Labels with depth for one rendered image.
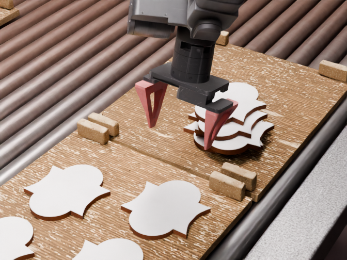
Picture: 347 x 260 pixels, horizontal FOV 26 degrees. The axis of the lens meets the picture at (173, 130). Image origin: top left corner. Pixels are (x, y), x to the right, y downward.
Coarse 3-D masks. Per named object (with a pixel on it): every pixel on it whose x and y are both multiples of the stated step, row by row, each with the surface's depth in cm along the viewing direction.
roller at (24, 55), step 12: (108, 0) 179; (120, 0) 182; (84, 12) 174; (96, 12) 175; (72, 24) 169; (84, 24) 172; (48, 36) 164; (60, 36) 166; (24, 48) 160; (36, 48) 161; (48, 48) 163; (12, 60) 156; (24, 60) 158; (0, 72) 153
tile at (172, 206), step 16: (144, 192) 117; (160, 192) 117; (176, 192) 117; (192, 192) 117; (128, 208) 114; (144, 208) 114; (160, 208) 114; (176, 208) 114; (192, 208) 114; (208, 208) 114; (144, 224) 111; (160, 224) 111; (176, 224) 111
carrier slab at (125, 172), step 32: (64, 160) 125; (96, 160) 125; (128, 160) 125; (0, 192) 118; (128, 192) 118; (32, 224) 112; (64, 224) 112; (96, 224) 112; (128, 224) 112; (192, 224) 112; (224, 224) 112; (64, 256) 107; (160, 256) 107; (192, 256) 107
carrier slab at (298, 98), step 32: (224, 64) 151; (256, 64) 151; (288, 64) 151; (128, 96) 141; (288, 96) 141; (320, 96) 141; (128, 128) 133; (160, 128) 133; (288, 128) 133; (160, 160) 126; (192, 160) 125; (224, 160) 125; (256, 160) 125; (288, 160) 126; (256, 192) 118
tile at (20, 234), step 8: (0, 224) 111; (8, 224) 111; (16, 224) 111; (24, 224) 111; (0, 232) 110; (8, 232) 110; (16, 232) 110; (24, 232) 110; (32, 232) 110; (0, 240) 108; (8, 240) 108; (16, 240) 108; (24, 240) 108; (32, 240) 109; (0, 248) 107; (8, 248) 107; (16, 248) 107; (24, 248) 107; (0, 256) 106; (8, 256) 106; (16, 256) 106; (24, 256) 106; (32, 256) 107
